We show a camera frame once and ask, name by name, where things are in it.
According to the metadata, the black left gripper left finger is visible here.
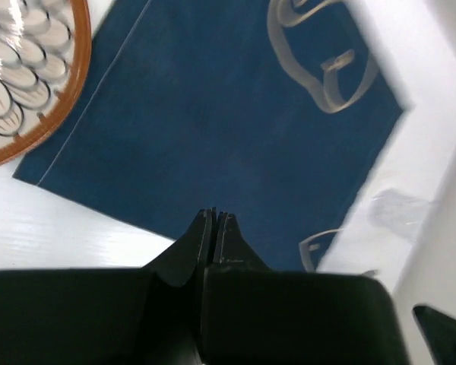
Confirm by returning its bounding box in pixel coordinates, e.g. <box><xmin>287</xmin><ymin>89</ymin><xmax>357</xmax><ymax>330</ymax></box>
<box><xmin>141</xmin><ymin>208</ymin><xmax>217</xmax><ymax>287</ymax></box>

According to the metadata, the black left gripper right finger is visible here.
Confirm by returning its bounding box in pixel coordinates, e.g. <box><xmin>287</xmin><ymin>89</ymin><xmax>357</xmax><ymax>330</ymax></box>
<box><xmin>212</xmin><ymin>212</ymin><xmax>270</xmax><ymax>271</ymax></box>

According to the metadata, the blue whale placemat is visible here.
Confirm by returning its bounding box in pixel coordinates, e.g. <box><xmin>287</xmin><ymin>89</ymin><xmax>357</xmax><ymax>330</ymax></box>
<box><xmin>14</xmin><ymin>1</ymin><xmax>403</xmax><ymax>270</ymax></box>

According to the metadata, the orange rimmed patterned plate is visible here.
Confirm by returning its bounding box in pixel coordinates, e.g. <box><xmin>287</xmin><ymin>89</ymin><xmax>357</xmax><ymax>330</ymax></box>
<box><xmin>0</xmin><ymin>1</ymin><xmax>92</xmax><ymax>165</ymax></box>

